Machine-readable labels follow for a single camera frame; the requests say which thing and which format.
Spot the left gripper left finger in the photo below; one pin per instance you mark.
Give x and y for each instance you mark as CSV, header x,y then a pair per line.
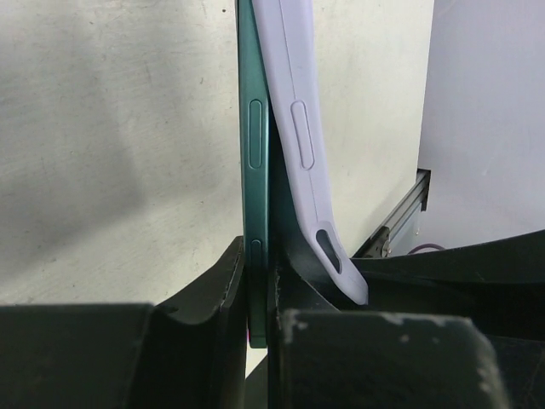
x,y
189,351

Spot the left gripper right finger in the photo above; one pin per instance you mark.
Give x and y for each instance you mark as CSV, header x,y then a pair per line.
x,y
461,328

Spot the aluminium frame rail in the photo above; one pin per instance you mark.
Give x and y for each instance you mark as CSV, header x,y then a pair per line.
x,y
395,234

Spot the teal phone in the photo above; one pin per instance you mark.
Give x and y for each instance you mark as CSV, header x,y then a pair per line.
x,y
254,132

